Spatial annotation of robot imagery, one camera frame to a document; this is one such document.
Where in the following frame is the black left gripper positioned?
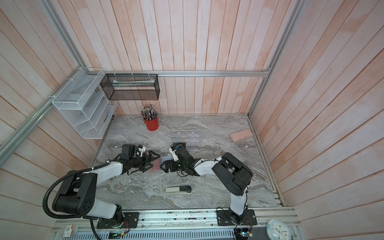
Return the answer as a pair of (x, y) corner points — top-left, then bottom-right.
(129, 150), (161, 173)

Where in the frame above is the black VIP card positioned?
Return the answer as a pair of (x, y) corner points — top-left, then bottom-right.
(176, 144), (186, 149)

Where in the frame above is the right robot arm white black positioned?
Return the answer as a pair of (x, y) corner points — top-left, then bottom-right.
(160, 143), (253, 225)

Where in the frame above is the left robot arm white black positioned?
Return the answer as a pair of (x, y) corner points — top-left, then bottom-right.
(43, 144), (160, 225)

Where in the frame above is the beige black stapler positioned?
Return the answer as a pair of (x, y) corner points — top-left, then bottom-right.
(166, 186), (192, 195)

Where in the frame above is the clear acrylic tiered organizer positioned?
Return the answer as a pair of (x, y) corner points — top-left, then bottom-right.
(171, 128), (202, 151)

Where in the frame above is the red pencil cup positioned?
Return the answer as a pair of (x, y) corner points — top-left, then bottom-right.
(144, 117), (159, 132)

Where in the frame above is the bundle of pencils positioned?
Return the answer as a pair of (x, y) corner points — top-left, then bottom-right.
(140, 105), (159, 121)

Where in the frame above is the pink pencil case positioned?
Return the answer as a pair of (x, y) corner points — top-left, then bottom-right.
(230, 129), (253, 143)

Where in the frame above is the small white label box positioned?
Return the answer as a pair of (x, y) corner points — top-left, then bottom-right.
(62, 225), (79, 239)

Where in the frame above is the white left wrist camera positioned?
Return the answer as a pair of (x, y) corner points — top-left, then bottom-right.
(135, 145), (146, 157)

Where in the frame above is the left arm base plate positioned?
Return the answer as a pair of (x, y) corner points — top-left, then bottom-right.
(97, 212), (140, 229)

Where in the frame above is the aluminium front rail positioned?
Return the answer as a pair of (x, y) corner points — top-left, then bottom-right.
(50, 206), (302, 240)

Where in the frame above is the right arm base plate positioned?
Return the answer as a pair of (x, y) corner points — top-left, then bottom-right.
(216, 209), (257, 226)

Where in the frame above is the black mesh wall basket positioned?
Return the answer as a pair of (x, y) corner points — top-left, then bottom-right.
(101, 73), (160, 101)

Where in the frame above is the white wire mesh shelf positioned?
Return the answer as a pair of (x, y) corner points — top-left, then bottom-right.
(52, 68), (117, 140)

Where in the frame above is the white wall clock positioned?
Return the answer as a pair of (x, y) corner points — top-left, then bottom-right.
(267, 219), (292, 240)

